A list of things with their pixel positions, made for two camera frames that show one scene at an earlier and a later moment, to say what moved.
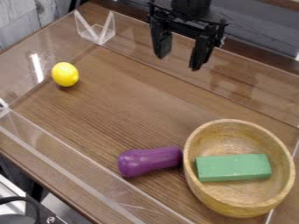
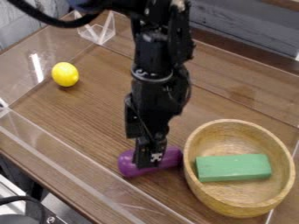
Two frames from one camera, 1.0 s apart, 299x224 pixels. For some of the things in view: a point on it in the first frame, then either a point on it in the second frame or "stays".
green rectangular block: (232, 167) stays
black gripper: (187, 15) to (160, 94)
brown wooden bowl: (237, 168) stays
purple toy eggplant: (136, 161) stays
